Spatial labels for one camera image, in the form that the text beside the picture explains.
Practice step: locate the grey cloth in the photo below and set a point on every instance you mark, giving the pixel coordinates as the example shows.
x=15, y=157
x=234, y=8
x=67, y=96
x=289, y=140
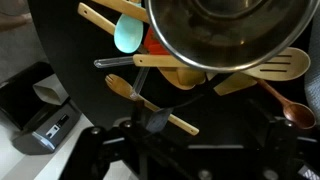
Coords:
x=315, y=66

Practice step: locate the wooden fork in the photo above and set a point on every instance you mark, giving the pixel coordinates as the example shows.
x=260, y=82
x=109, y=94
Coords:
x=120, y=85

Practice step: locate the beige funnel-shaped object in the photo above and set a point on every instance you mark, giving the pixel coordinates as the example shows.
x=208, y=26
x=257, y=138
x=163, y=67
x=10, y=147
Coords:
x=50, y=91

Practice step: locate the slotted wooden spatula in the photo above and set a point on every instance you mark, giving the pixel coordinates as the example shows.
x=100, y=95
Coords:
x=156, y=61

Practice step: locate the flat wooden spatula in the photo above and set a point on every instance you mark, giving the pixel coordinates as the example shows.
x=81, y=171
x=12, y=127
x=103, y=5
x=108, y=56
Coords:
x=126, y=8

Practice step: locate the dark brown wooden spoon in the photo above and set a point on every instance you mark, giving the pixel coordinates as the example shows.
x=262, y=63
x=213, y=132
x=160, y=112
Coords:
x=298, y=115

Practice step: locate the clear plastic utensil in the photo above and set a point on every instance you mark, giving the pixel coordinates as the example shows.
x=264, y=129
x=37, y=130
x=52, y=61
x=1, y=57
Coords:
x=110, y=62
x=140, y=81

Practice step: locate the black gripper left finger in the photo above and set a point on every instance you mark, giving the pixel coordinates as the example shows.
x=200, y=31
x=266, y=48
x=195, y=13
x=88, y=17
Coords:
x=100, y=143

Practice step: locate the black box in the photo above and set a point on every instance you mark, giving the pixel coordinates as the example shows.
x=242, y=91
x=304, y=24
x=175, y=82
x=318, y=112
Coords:
x=16, y=100

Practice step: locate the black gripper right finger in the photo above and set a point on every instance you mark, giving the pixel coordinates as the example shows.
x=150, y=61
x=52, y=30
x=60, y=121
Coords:
x=300, y=146

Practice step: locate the silver metal tin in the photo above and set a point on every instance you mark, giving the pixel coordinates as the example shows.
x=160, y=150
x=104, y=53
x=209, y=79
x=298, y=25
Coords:
x=233, y=33

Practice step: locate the wooden turner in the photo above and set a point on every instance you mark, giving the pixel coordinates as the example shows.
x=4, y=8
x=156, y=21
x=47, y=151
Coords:
x=233, y=85

